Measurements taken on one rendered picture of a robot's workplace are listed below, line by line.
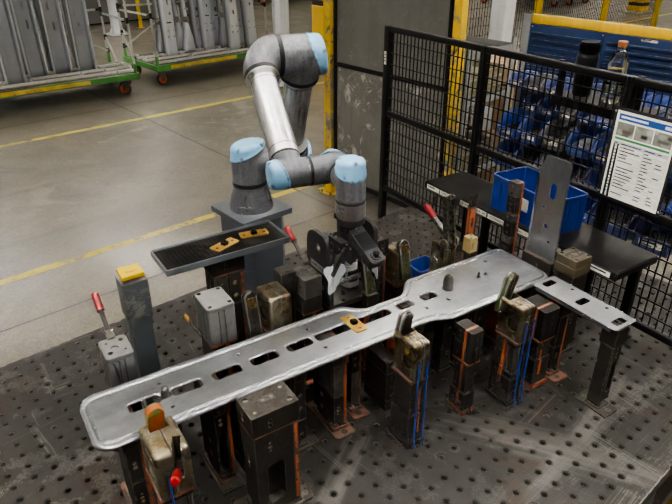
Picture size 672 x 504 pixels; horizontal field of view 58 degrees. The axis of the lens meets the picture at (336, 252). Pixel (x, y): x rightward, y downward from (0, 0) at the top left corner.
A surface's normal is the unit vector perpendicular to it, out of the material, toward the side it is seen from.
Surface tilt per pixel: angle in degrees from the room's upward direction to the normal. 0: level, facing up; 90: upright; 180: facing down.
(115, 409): 0
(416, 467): 0
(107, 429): 0
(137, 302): 90
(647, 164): 90
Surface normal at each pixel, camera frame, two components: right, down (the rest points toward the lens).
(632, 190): -0.84, 0.25
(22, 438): 0.00, -0.88
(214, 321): 0.54, 0.40
